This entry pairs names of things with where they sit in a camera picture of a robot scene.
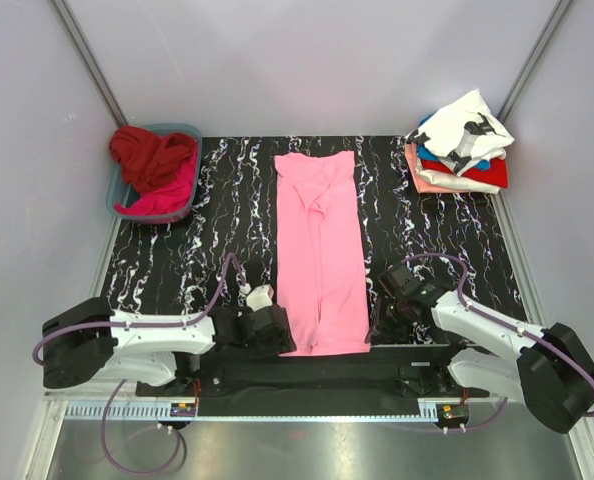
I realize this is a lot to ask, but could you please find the pink t-shirt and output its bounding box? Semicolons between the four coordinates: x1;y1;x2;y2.
274;151;370;356

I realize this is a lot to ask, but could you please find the dark red t-shirt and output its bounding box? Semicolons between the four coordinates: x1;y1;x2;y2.
109;126;197;194

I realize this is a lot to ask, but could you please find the right controller board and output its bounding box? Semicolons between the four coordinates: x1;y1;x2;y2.
439;403;470;424

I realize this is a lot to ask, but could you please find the aluminium frame rail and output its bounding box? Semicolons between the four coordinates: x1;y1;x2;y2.
42;362;586;401

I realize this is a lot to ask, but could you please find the blue-grey plastic basket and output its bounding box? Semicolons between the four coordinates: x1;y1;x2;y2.
106;123;202;225

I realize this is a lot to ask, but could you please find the black marble pattern mat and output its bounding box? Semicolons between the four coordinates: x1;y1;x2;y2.
106;136;525;320

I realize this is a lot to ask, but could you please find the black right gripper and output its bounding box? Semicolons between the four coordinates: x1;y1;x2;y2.
364;293;411;347

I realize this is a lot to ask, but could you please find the left controller board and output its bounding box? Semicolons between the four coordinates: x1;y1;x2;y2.
170;399;198;417

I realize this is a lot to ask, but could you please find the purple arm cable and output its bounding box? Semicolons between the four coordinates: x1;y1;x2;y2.
31;252;248;475
401;252;594;432

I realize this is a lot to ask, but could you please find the white printed folded t-shirt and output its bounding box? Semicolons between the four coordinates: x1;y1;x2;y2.
406;89;515;176

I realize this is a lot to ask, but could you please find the blue folded t-shirt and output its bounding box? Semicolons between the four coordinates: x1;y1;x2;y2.
417;113;495;175

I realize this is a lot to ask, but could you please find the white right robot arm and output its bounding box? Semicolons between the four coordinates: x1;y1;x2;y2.
379;263;594;434

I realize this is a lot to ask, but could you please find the red folded t-shirt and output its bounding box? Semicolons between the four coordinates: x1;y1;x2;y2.
421;157;509;189

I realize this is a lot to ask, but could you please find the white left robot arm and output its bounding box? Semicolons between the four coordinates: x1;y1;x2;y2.
32;285;296;396

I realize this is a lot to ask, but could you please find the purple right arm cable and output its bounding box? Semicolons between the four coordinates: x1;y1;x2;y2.
401;252;594;432

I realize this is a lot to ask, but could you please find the controller board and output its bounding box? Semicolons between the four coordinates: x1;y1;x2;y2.
170;399;198;417
439;403;470;424

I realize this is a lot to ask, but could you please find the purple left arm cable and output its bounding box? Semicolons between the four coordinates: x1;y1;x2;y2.
31;252;248;475

